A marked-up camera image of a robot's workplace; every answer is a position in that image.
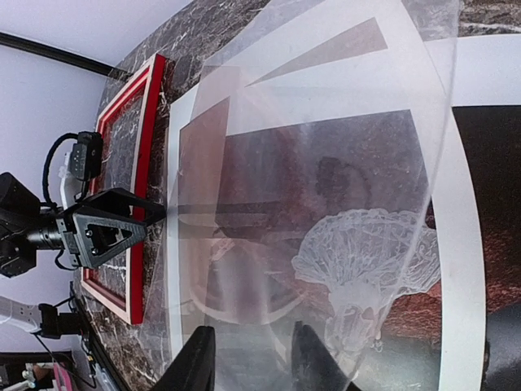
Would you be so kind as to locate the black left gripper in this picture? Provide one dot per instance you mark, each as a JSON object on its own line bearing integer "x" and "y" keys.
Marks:
{"x": 94, "y": 240}

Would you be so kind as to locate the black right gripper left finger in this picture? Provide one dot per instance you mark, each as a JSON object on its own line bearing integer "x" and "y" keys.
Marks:
{"x": 193, "y": 369}

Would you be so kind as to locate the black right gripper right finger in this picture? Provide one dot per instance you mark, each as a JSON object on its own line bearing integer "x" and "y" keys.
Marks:
{"x": 312, "y": 366}

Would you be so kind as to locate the red wooden picture frame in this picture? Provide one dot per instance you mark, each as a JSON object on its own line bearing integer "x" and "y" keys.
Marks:
{"x": 126, "y": 125}

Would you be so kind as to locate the clear acrylic sheet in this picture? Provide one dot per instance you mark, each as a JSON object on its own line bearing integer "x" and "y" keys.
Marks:
{"x": 309, "y": 183}

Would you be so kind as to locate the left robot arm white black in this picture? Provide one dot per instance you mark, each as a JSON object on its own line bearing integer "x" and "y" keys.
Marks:
{"x": 27, "y": 226}

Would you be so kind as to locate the dark flower photo print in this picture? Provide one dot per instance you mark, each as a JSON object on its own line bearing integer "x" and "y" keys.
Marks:
{"x": 490, "y": 137}

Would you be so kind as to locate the white photo mat board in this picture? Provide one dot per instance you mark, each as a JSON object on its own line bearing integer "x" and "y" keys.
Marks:
{"x": 456, "y": 228}

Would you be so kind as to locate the brown cardboard backing board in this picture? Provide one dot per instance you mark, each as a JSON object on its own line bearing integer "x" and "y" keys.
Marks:
{"x": 248, "y": 195}

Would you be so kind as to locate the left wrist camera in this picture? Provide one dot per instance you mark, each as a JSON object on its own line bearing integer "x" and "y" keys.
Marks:
{"x": 85, "y": 160}

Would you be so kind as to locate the left black corner post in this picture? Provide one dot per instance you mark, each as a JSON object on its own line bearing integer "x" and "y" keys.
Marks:
{"x": 54, "y": 53}

